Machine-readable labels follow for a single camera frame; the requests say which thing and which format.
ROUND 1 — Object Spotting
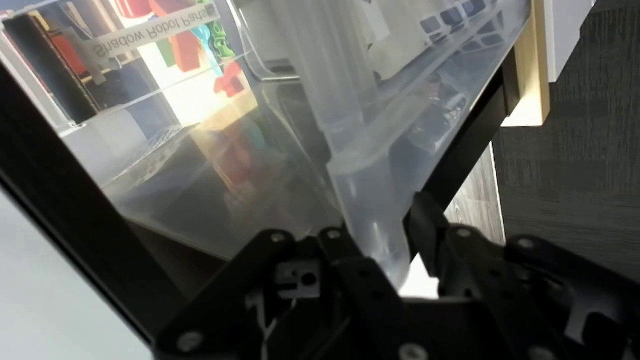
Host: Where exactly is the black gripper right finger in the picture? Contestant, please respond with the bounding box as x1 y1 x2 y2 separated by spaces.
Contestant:
401 190 640 360

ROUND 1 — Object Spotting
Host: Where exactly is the white blue checkered item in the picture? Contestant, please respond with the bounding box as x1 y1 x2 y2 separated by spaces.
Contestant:
365 0 510 75

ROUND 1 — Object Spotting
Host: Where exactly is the black cube shelf cabinet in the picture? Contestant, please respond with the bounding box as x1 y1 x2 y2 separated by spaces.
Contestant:
0 58 521 348

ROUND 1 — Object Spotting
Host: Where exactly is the white base cabinet wood top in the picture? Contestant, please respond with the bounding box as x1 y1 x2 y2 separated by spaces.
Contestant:
500 0 596 127

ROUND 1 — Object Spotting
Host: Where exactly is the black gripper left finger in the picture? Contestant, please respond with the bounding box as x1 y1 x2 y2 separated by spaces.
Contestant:
153 225 417 360

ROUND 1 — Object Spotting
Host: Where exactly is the clear plastic storage box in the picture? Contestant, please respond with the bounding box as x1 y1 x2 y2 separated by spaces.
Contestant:
57 0 535 288

